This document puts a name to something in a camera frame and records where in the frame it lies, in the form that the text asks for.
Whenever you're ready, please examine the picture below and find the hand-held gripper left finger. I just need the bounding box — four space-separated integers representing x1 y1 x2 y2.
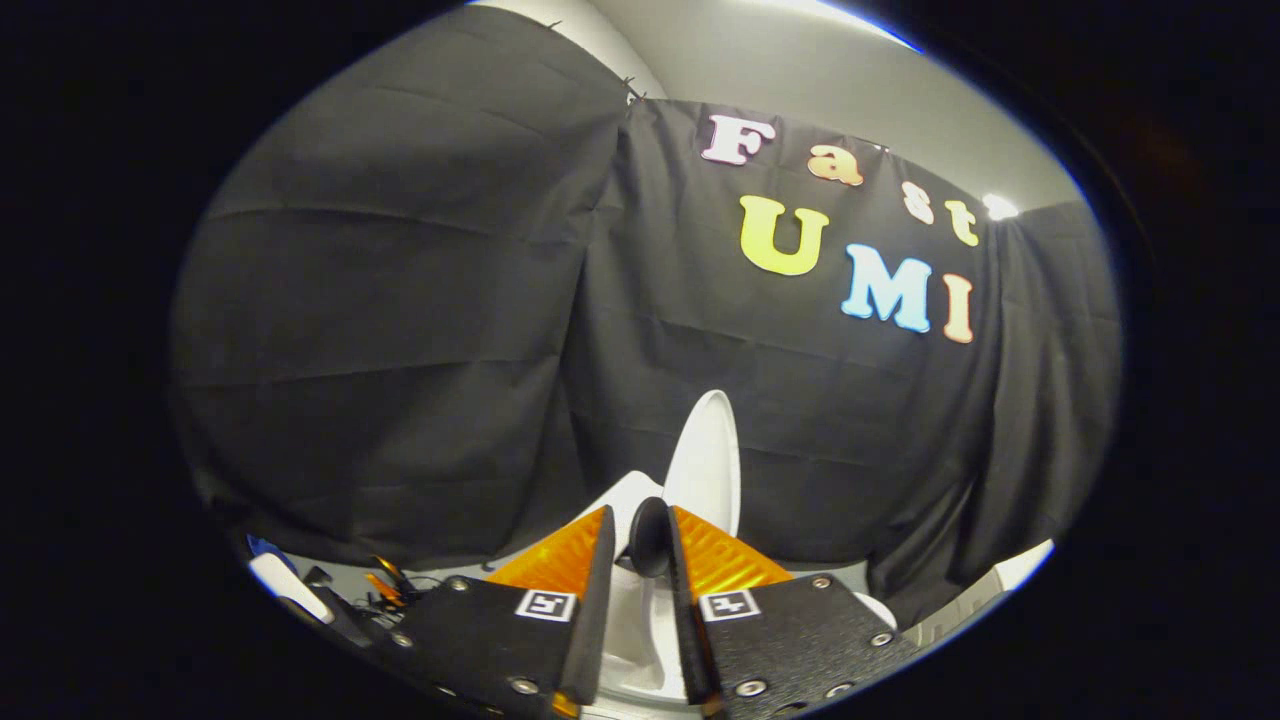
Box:
370 504 618 720

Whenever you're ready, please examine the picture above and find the white drawer cabinet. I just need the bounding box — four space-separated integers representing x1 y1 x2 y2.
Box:
903 539 1057 649

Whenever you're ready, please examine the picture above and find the black backdrop cloth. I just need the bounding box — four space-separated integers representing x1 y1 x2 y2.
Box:
170 5 1123 633

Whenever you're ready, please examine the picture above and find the white blue device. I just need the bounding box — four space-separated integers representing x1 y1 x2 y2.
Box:
246 535 337 625

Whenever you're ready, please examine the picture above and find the white toilet bowl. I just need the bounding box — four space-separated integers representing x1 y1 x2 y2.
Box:
598 572 899 709

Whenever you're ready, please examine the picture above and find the black round knob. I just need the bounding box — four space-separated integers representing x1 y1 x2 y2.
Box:
628 496 674 580

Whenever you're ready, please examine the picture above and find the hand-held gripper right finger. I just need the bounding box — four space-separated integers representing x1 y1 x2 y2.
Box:
667 504 921 720

